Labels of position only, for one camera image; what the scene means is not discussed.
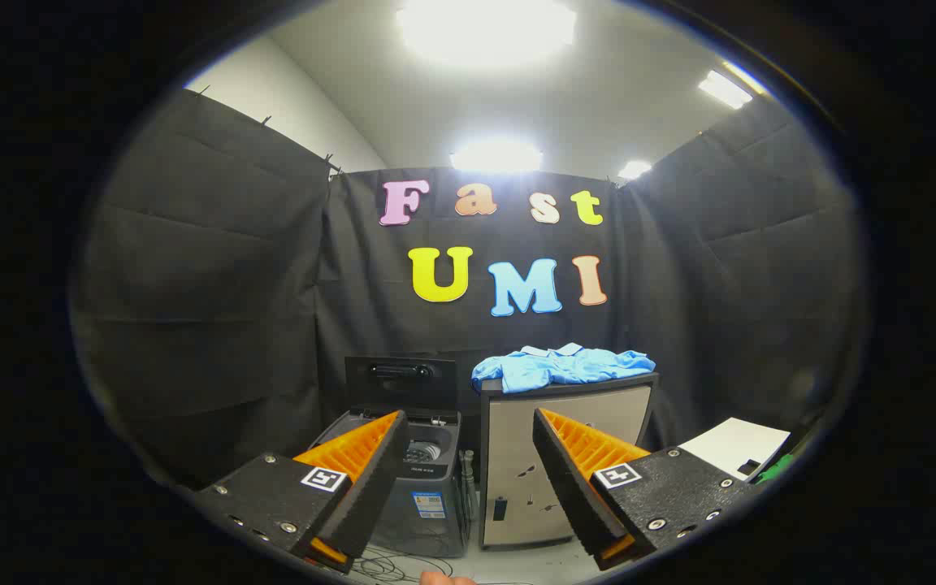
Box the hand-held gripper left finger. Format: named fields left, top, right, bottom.
left=194, top=410, right=409, bottom=574

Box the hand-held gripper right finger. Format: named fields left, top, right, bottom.
left=532, top=408, right=761, bottom=571

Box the dark grey washing machine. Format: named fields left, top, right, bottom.
left=310, top=409, right=473, bottom=559

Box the light blue polo shirt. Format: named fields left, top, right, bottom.
left=470, top=342, right=657, bottom=395

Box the grey cabinet with dark top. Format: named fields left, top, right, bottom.
left=478, top=372, right=661, bottom=550

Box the white flat board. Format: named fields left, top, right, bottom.
left=678, top=417, right=791, bottom=482

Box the green object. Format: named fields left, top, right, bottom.
left=756, top=453, right=795, bottom=484

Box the round ceiling light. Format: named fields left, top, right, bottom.
left=449, top=140, right=544, bottom=173

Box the rectangular ceiling light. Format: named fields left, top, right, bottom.
left=697, top=69, right=753, bottom=111

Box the large ceiling light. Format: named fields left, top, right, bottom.
left=395, top=0, right=579, bottom=70

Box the grey washing machine hose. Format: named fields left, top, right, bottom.
left=460, top=449, right=477, bottom=521

